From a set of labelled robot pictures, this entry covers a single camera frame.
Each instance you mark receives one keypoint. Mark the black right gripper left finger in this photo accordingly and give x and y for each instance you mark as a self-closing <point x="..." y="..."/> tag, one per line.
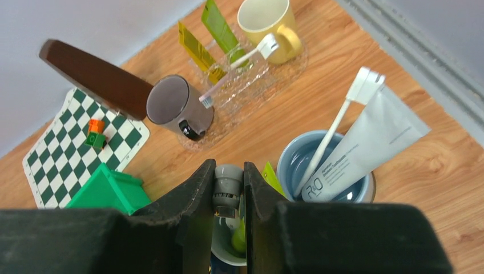
<point x="171" y="235"/>

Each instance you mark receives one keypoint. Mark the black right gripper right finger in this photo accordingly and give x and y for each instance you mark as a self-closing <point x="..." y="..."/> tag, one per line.
<point x="335" y="237"/>

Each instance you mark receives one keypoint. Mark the grey mug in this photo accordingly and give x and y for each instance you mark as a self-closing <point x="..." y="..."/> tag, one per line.
<point x="221" y="245"/>

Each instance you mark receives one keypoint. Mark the grey toothbrush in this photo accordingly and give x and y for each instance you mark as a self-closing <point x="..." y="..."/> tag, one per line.
<point x="227" y="190"/>

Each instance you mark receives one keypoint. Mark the light blue mug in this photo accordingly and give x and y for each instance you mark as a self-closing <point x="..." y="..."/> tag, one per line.
<point x="295" y="159"/>

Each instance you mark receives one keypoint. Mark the purple mug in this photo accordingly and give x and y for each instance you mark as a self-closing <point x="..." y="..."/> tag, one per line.
<point x="173" y="103"/>

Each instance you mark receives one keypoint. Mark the white toothpaste tube black cap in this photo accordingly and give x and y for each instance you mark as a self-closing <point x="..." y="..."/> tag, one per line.
<point x="385" y="127"/>

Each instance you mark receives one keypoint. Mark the yellow toothpaste tube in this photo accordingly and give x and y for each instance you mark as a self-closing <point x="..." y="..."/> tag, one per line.
<point x="202" y="58"/>

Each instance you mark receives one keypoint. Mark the white toothbrush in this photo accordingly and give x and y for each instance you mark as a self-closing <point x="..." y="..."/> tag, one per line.
<point x="363" y="87"/>
<point x="266" y="47"/>

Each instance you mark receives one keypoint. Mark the cream mug yellow handle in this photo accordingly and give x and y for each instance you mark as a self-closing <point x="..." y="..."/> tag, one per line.
<point x="259" y="18"/>

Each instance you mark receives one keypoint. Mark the pink toothbrush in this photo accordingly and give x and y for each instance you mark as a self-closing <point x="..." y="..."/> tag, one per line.
<point x="206" y="99"/>

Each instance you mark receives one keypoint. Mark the green plastic bin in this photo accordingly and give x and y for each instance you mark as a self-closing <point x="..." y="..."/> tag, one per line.
<point x="107" y="188"/>

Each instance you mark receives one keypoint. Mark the green toy block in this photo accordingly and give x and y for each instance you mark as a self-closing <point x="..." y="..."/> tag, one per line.
<point x="96" y="140"/>

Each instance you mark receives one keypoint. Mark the green white chessboard mat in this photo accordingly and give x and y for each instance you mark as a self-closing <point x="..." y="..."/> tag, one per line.
<point x="59" y="163"/>

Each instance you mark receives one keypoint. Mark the orange toy block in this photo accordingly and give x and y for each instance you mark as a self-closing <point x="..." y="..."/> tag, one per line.
<point x="96" y="125"/>

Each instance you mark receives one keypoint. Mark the brown wooden metronome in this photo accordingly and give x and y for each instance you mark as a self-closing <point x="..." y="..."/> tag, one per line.
<point x="111" y="86"/>

